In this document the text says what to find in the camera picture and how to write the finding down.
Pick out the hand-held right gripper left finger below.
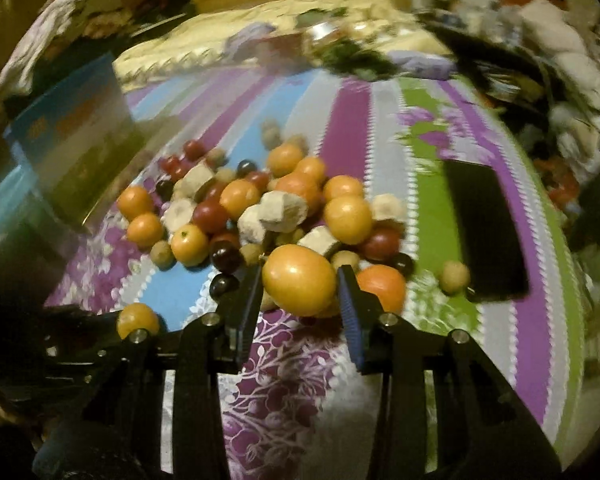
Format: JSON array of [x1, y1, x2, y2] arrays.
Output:
[[32, 265, 264, 480]]

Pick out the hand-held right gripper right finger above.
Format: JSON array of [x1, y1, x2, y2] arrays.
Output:
[[336, 264, 563, 480]]

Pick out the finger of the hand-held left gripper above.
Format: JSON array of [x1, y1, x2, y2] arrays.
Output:
[[42, 304, 131, 361]]

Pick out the large orange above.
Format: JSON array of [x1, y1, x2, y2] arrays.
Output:
[[262, 244, 338, 313]]

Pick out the light blue plastic basket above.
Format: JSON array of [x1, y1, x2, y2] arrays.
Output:
[[0, 165, 51, 246]]

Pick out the heap of small oranges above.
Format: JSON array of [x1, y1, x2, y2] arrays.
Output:
[[116, 142, 407, 340]]

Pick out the heap of pale banana chunks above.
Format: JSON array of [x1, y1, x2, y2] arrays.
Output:
[[161, 162, 407, 261]]

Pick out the striped floral bed sheet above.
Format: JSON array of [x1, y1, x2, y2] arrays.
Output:
[[45, 67, 588, 480]]

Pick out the blue cardboard box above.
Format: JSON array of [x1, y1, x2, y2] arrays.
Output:
[[2, 52, 146, 226]]

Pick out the black smartphone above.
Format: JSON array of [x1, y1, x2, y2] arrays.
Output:
[[442, 157, 531, 303]]

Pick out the pale cloth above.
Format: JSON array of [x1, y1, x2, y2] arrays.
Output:
[[0, 0, 106, 96]]

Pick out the cream quilt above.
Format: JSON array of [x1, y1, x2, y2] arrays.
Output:
[[112, 0, 456, 91]]

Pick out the dark clothes pile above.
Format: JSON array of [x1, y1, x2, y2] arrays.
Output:
[[80, 0, 198, 38]]

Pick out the pile of pale clothes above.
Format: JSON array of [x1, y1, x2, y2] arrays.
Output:
[[520, 0, 600, 126]]

